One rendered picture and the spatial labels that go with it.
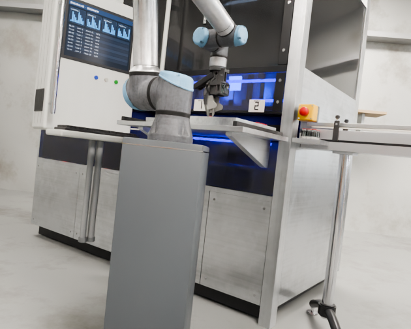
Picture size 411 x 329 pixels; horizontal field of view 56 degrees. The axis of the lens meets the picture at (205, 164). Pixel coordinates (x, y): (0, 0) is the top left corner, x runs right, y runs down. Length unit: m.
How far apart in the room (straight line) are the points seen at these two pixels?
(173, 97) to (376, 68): 4.35
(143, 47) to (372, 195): 4.30
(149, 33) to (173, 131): 0.36
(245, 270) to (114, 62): 1.31
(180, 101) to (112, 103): 1.03
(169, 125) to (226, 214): 0.83
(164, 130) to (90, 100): 1.01
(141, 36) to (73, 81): 0.84
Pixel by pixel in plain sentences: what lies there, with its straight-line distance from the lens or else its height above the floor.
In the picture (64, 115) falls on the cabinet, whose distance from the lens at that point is 2.12.
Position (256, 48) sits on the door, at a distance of 1.97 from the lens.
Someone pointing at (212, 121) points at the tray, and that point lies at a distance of 1.54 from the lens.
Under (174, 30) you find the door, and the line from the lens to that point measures 2.32.
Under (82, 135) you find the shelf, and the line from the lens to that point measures 1.90.
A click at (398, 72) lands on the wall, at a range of 5.48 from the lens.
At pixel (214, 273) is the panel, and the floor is 0.17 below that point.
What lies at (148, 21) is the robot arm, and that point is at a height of 1.18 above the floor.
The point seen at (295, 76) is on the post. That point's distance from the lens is 1.82.
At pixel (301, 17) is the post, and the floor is 1.42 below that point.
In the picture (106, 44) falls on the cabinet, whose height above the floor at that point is 1.30.
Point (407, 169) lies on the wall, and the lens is 5.42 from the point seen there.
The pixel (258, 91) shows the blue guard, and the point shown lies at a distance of 1.89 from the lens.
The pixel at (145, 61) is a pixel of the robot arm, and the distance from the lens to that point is 1.36.
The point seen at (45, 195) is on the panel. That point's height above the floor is 0.33.
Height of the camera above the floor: 0.76
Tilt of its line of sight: 1 degrees down
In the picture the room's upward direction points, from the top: 6 degrees clockwise
